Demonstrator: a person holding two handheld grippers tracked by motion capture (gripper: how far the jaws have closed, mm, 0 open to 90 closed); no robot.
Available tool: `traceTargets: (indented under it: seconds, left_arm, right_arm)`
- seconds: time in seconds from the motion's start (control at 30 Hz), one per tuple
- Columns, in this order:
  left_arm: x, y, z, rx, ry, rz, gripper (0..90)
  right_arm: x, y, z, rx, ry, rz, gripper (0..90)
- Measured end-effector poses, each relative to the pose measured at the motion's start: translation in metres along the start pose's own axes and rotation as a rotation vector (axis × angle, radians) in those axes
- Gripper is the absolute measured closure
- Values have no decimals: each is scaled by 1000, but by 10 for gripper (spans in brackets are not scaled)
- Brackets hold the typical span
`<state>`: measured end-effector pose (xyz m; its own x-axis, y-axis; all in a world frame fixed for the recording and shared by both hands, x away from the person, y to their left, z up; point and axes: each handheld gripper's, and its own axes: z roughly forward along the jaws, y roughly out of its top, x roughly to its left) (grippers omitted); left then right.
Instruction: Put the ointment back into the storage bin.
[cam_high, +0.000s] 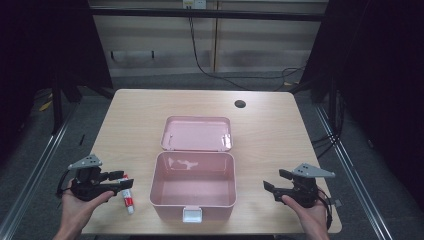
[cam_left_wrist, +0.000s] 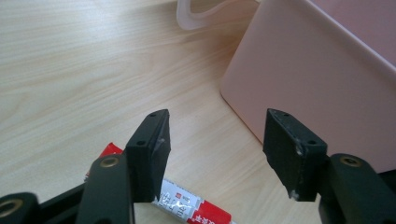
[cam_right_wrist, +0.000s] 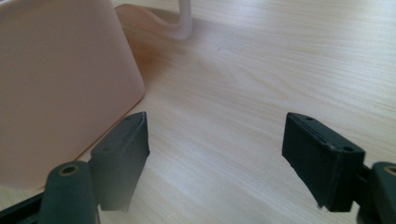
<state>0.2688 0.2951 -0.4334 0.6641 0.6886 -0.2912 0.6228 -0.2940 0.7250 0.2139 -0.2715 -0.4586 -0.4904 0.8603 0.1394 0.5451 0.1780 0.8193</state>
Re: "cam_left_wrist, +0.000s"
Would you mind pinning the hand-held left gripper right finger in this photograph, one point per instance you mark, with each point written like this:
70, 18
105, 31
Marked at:
295, 146

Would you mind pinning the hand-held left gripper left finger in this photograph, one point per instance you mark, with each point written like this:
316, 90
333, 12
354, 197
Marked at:
146, 155

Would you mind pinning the red and white stick sachet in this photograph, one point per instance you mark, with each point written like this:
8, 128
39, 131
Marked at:
190, 205

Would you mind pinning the pink plastic bin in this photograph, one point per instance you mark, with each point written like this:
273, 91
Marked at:
314, 77

